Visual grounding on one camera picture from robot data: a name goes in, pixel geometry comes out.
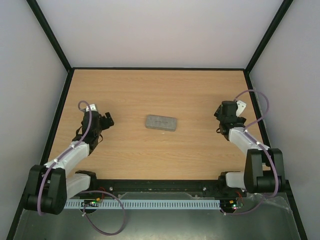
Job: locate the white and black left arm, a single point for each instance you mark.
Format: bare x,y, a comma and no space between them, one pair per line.
48,186

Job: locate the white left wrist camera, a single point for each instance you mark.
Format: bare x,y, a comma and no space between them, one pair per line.
91,107

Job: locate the grey felt glasses case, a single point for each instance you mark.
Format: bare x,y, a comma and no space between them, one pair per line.
163,123

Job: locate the black enclosure frame post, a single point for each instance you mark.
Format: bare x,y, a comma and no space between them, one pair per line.
278,17
38,13

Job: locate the light blue slotted cable duct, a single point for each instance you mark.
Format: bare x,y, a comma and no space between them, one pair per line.
144,204

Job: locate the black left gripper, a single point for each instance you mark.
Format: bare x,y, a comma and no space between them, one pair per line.
106,124

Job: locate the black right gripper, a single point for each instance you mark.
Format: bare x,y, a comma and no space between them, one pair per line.
219,113

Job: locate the black enclosure frame post left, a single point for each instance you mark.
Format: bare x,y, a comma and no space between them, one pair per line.
38,13

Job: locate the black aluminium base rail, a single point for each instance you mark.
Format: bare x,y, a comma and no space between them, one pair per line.
216,188

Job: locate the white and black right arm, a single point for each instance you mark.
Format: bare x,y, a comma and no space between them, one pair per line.
264,166

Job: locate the black enclosure frame post right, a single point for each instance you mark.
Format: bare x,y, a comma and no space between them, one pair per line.
278,17

